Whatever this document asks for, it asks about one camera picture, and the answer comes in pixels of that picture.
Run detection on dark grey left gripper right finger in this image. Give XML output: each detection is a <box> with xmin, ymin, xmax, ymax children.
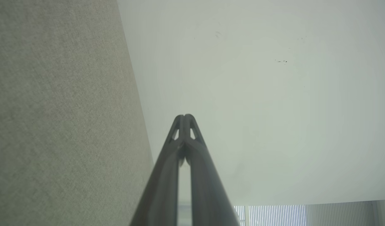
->
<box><xmin>184</xmin><ymin>114</ymin><xmax>240</xmax><ymax>226</ymax></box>

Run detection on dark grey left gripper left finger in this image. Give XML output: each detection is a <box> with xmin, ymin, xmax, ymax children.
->
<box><xmin>129</xmin><ymin>115</ymin><xmax>184</xmax><ymax>226</ymax></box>

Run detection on white vertical window blinds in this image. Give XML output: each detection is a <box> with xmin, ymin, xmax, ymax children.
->
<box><xmin>234</xmin><ymin>200</ymin><xmax>385</xmax><ymax>226</ymax></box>

